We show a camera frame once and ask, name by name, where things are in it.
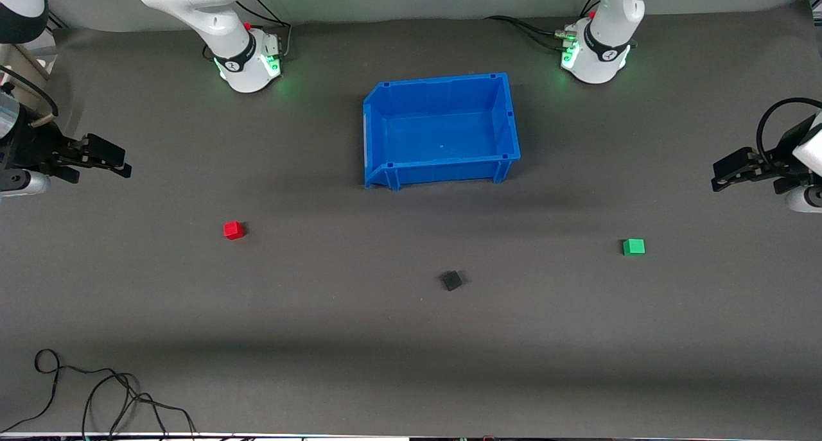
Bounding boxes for black left arm wrist cable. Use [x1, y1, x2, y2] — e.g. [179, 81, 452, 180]
[756, 98, 822, 167]

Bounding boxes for blue plastic storage bin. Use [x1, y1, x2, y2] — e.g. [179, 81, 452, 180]
[363, 73, 521, 191]

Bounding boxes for black right arm wrist cable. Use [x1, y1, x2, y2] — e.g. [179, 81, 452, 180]
[0, 65, 60, 118]

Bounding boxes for black arm base cables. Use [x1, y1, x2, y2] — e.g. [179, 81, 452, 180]
[485, 0, 601, 51]
[202, 0, 293, 63]

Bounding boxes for black right arm base cables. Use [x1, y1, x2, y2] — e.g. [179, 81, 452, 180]
[202, 0, 293, 63]

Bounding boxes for beige plastic crate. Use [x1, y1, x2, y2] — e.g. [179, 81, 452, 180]
[0, 30, 58, 128]

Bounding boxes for black left arm base cables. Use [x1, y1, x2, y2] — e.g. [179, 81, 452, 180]
[485, 0, 601, 51]

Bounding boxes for dark grey table mat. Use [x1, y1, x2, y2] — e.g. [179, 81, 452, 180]
[0, 4, 822, 437]

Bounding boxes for black arm wrist cable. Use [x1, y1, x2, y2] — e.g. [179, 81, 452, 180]
[0, 65, 60, 118]
[756, 98, 822, 167]

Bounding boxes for thin black loose cable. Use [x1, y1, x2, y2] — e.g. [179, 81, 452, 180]
[0, 349, 197, 438]

